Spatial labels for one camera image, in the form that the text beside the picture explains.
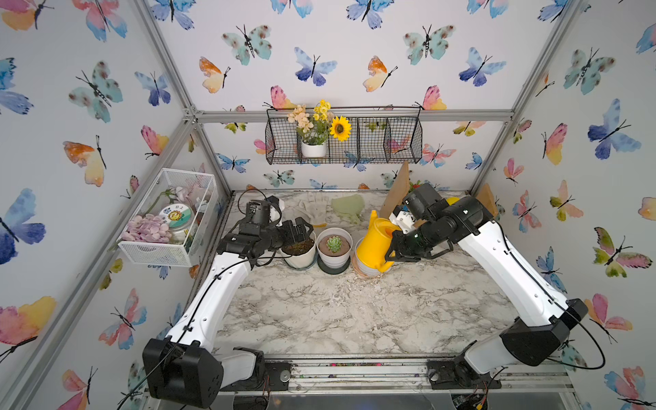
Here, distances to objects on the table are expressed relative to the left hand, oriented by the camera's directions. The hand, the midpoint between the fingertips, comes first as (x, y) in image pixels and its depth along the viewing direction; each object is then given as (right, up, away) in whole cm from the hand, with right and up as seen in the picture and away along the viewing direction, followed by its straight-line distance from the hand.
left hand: (303, 229), depth 78 cm
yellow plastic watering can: (+20, -5, -8) cm, 22 cm away
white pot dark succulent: (-2, -9, +8) cm, 12 cm away
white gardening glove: (+1, +7, +37) cm, 37 cm away
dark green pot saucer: (+9, -16, +16) cm, 24 cm away
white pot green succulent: (+9, -7, +13) cm, 17 cm away
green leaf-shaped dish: (+15, +9, +40) cm, 44 cm away
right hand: (+24, -7, -11) cm, 27 cm away
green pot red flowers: (+37, +14, +14) cm, 42 cm away
